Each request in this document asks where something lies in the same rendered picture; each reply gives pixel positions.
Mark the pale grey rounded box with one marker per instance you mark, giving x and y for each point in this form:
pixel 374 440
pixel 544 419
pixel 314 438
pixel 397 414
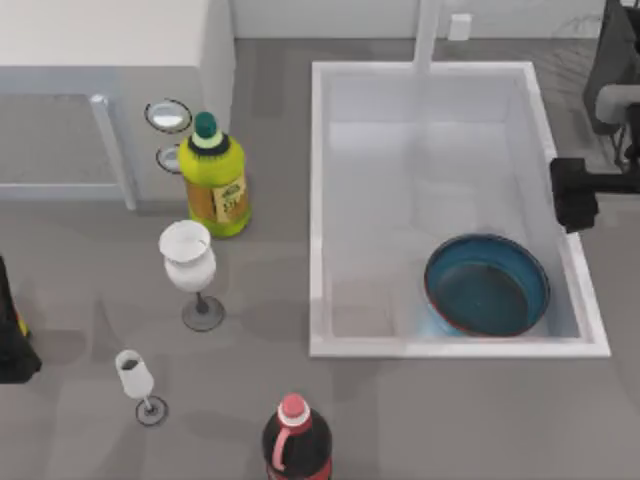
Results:
pixel 615 102

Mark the blue bowl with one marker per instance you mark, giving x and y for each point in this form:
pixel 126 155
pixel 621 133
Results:
pixel 480 295

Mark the white sink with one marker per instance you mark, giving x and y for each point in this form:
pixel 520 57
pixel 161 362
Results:
pixel 370 200

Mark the tall white tap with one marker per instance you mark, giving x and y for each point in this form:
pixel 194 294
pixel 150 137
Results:
pixel 426 35

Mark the green bottle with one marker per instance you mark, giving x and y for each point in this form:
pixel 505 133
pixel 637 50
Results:
pixel 215 175

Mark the dark bottle with pink cap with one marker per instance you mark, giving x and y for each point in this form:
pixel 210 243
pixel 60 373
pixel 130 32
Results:
pixel 300 445

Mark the large white wine glass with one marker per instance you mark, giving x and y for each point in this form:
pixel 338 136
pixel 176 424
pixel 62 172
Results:
pixel 187 270

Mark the small silver microwave knob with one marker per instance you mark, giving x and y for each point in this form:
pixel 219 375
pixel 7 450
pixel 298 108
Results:
pixel 167 159

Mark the large silver microwave knob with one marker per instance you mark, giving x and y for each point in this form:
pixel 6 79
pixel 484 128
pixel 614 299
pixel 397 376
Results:
pixel 167 115

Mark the pale microwave oven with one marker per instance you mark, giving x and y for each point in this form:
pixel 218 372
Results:
pixel 165 45

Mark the small white wine glass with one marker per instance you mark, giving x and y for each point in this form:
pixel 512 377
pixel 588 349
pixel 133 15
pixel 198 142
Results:
pixel 134 380

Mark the grey microwave door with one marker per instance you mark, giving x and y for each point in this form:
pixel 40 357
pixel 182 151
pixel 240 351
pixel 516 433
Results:
pixel 50 140

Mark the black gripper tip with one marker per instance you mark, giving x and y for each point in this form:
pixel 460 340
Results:
pixel 12 340

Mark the white wall socket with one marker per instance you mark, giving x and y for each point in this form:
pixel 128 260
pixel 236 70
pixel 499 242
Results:
pixel 459 27

